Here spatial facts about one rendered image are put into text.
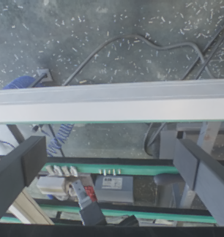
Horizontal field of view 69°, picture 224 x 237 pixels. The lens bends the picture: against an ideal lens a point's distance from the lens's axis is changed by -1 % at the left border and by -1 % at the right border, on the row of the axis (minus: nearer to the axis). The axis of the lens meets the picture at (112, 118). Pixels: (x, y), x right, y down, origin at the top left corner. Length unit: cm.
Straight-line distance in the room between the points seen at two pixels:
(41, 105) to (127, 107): 17
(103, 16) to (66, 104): 94
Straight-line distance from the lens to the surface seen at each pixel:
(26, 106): 37
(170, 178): 55
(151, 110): 30
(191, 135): 85
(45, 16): 132
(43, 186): 121
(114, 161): 57
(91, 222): 44
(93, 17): 122
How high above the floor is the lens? 118
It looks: 51 degrees down
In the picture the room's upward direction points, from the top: 169 degrees counter-clockwise
